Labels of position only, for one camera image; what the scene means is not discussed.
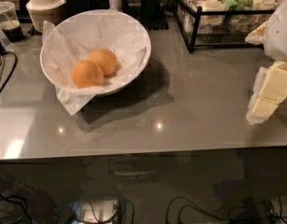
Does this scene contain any plastic cup with drink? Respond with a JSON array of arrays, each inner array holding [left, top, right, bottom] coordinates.
[[0, 1, 25, 42]]

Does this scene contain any black cable on table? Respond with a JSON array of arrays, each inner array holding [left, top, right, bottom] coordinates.
[[0, 47, 19, 105]]

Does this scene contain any stack of paper bowls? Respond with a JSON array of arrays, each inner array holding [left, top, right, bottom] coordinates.
[[26, 0, 65, 33]]

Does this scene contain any orange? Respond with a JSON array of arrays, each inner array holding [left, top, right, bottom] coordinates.
[[71, 60, 103, 89], [89, 49, 117, 76]]

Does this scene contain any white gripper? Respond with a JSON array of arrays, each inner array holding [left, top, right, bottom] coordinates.
[[245, 0, 287, 124]]

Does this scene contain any green packet in basket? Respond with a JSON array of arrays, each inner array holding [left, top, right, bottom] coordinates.
[[223, 0, 253, 10]]

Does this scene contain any white paper liner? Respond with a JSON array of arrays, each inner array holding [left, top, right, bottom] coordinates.
[[41, 9, 148, 117]]

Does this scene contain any dark cylinder container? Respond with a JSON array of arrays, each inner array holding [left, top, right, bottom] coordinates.
[[141, 0, 169, 30]]

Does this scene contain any white bowl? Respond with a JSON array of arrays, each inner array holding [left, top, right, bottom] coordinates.
[[39, 8, 153, 97]]

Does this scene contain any black wire frame basket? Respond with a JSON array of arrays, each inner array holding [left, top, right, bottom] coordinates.
[[174, 0, 282, 52]]

